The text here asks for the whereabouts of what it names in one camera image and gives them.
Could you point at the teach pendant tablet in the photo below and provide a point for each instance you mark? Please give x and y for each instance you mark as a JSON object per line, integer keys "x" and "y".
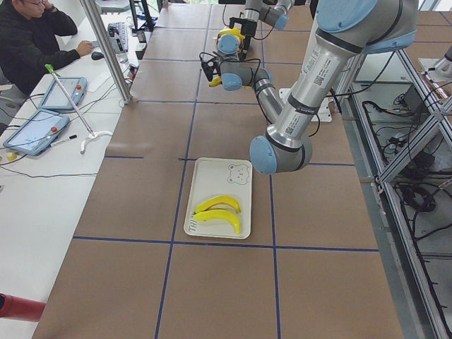
{"x": 37, "y": 133}
{"x": 54, "y": 98}

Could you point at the seated person in black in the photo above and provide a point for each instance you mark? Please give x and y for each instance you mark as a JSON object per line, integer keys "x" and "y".
{"x": 28, "y": 41}

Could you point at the far teach pendant tablet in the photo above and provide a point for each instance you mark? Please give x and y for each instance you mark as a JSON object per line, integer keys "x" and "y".
{"x": 54, "y": 98}

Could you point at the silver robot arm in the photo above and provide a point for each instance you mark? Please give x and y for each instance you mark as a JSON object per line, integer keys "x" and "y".
{"x": 341, "y": 30}
{"x": 274, "y": 15}

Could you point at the white bear print tray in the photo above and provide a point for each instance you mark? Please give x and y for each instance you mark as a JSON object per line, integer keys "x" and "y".
{"x": 214, "y": 177}

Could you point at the aluminium frame post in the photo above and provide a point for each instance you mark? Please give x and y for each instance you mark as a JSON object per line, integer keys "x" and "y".
{"x": 99, "y": 27}

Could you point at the red cylinder object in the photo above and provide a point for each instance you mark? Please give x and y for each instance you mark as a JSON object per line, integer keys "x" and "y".
{"x": 21, "y": 309}

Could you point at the white stick with green tip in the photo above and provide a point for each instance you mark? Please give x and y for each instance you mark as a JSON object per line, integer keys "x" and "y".
{"x": 92, "y": 135}

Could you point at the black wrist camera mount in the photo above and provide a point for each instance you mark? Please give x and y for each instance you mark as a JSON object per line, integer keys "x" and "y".
{"x": 210, "y": 65}

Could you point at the near teach pendant tablet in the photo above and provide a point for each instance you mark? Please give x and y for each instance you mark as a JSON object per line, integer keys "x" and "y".
{"x": 37, "y": 133}

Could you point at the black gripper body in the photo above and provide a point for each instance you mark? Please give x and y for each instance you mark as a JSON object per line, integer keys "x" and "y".
{"x": 246, "y": 32}

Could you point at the yellow plush banana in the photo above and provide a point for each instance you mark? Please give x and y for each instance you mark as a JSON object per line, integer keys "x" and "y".
{"x": 220, "y": 214}

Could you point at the brown wicker basket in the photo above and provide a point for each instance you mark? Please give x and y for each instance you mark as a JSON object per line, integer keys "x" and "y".
{"x": 228, "y": 44}

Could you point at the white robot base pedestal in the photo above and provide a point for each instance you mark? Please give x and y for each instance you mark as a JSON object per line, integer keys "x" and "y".
{"x": 321, "y": 109}

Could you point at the black computer mouse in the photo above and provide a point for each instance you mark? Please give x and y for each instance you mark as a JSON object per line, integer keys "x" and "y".
{"x": 95, "y": 56}

